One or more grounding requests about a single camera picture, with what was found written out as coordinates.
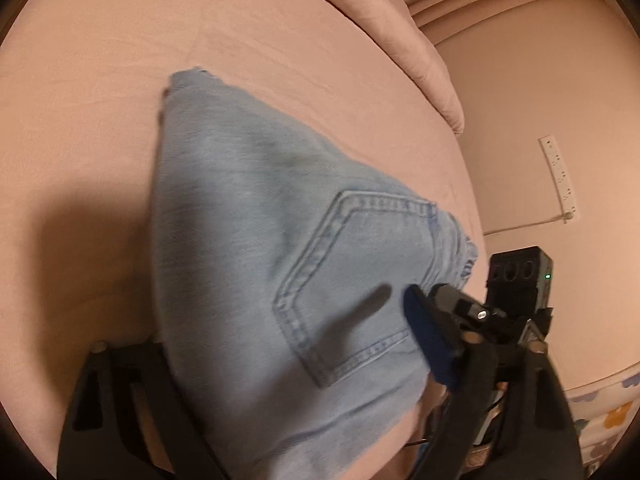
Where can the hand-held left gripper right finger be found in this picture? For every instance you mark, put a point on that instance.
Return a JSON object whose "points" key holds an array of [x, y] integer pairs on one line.
{"points": [[425, 335]]}

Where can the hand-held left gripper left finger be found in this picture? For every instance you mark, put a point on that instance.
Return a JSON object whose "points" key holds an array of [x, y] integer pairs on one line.
{"points": [[112, 360]]}

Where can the floral printed cloth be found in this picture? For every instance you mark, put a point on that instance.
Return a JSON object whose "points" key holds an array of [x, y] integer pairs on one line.
{"points": [[610, 410]]}

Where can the light blue denim pants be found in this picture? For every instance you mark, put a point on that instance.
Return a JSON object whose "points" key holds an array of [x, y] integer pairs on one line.
{"points": [[250, 210]]}

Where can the white power strip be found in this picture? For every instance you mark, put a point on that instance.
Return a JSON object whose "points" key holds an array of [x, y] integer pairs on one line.
{"points": [[557, 170]]}

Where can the pink duvet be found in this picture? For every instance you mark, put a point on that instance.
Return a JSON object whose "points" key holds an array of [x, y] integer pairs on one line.
{"points": [[400, 35]]}

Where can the pink bed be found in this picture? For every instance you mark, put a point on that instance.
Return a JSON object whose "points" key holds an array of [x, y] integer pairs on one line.
{"points": [[100, 85]]}

